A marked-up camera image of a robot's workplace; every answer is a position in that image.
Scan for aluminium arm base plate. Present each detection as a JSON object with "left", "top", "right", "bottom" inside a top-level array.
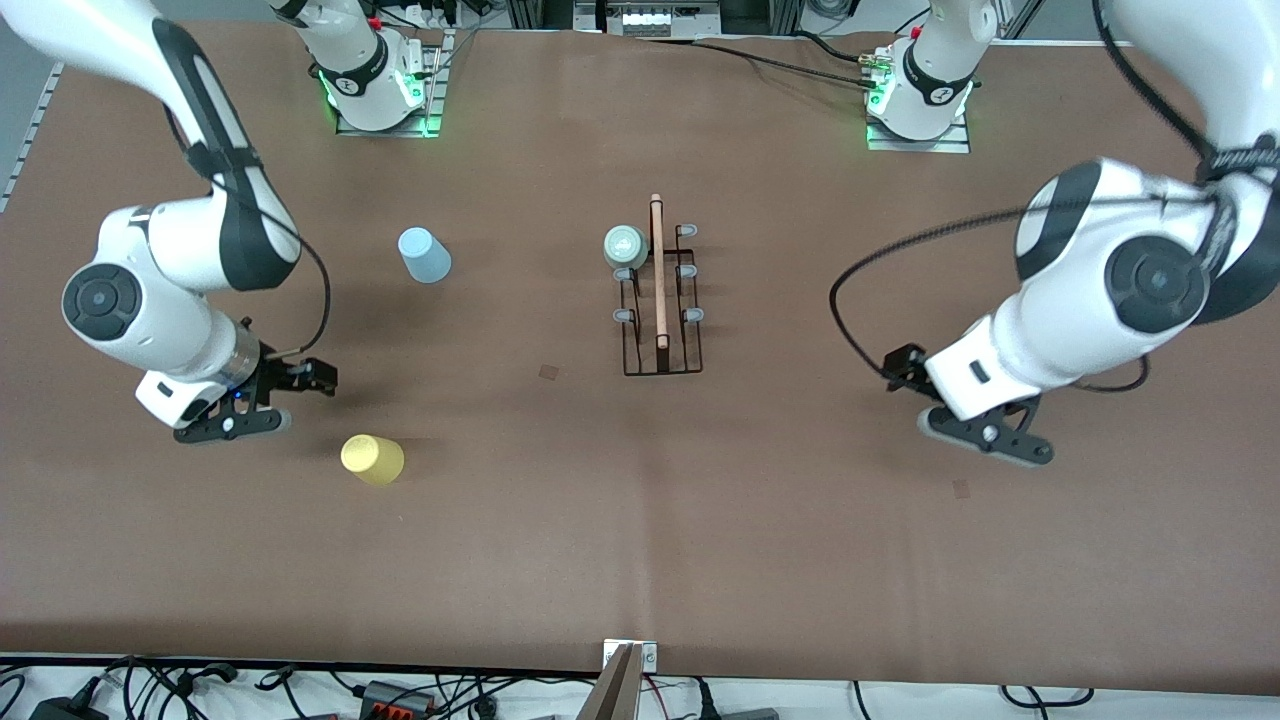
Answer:
[
  {"left": 335, "top": 28, "right": 448, "bottom": 138},
  {"left": 865, "top": 45, "right": 973, "bottom": 153}
]

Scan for power strip with plugs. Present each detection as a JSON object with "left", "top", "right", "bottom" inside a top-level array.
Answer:
[{"left": 375, "top": 0, "right": 471, "bottom": 29}]

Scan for perforated metal rail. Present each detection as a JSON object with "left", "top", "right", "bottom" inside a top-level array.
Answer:
[{"left": 0, "top": 62, "right": 65, "bottom": 213}]

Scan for black wire cup holder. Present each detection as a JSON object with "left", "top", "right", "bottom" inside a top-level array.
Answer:
[{"left": 612, "top": 193, "right": 705, "bottom": 378}]

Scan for black power adapter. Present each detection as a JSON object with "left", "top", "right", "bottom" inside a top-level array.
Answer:
[{"left": 28, "top": 697, "right": 109, "bottom": 720}]

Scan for yellow plastic cup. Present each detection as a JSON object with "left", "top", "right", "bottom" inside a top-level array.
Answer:
[{"left": 340, "top": 434, "right": 406, "bottom": 488}]

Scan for mint green plastic cup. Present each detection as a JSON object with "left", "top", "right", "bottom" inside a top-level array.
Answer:
[{"left": 603, "top": 224, "right": 651, "bottom": 271}]

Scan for large table cover sheet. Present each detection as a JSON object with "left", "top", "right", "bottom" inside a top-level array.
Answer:
[{"left": 0, "top": 20, "right": 1280, "bottom": 693}]

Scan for black box orange connectors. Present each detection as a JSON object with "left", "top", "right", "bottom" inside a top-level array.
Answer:
[{"left": 358, "top": 680, "right": 438, "bottom": 718}]

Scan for grey camera mount beam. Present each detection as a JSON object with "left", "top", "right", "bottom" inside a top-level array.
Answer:
[{"left": 575, "top": 644, "right": 647, "bottom": 720}]

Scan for light blue plastic cup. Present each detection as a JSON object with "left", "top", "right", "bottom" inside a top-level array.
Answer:
[{"left": 398, "top": 227, "right": 453, "bottom": 285}]

